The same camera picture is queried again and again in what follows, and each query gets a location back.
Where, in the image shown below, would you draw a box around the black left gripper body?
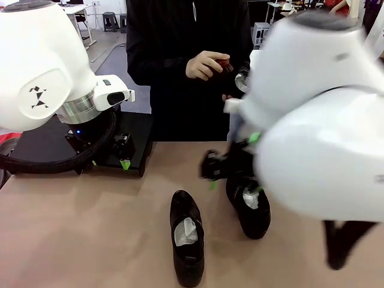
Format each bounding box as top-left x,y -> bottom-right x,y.
64,115 -> 118,175

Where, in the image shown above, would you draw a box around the red-brown shoe brush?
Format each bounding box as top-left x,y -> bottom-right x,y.
214,55 -> 235,74

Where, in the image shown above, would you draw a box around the mannequin in red top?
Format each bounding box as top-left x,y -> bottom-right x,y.
326,0 -> 351,17

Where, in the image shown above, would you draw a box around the person's right hand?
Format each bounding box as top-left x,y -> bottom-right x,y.
185,50 -> 230,81

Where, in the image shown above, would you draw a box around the standing person dark clothes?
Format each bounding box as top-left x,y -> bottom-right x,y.
364,0 -> 383,29

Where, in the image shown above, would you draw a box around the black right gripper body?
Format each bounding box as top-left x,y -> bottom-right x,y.
223,139 -> 259,181

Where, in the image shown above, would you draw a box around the white computer case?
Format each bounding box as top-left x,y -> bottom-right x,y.
253,22 -> 271,49

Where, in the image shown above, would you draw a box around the person in black jacket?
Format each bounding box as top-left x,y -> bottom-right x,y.
125,0 -> 254,142

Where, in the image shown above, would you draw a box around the mannequin in cream garment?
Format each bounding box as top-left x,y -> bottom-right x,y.
349,0 -> 365,22

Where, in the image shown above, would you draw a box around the person's right forearm black sleeve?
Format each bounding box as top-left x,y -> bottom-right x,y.
127,55 -> 190,88

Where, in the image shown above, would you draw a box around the white stuffing paper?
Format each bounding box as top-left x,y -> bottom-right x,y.
235,73 -> 251,92
173,218 -> 199,247
242,186 -> 260,210

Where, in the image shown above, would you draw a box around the white office desk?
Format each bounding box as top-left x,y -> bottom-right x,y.
61,3 -> 97,52

